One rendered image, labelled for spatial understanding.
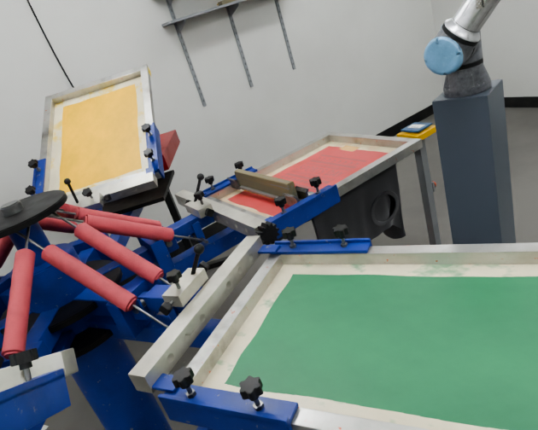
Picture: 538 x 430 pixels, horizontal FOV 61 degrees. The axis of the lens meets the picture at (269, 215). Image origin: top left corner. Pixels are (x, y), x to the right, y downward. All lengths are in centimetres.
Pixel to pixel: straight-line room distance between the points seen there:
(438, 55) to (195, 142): 267
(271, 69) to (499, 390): 365
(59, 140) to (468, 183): 192
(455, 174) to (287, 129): 275
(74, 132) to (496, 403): 220
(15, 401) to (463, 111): 146
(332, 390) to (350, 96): 408
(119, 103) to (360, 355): 193
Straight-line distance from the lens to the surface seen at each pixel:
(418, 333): 104
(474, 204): 182
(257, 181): 186
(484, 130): 169
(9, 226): 144
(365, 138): 217
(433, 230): 244
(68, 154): 247
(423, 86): 564
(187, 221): 171
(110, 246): 143
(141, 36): 377
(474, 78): 170
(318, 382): 99
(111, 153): 234
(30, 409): 89
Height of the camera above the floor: 165
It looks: 24 degrees down
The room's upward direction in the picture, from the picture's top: 18 degrees counter-clockwise
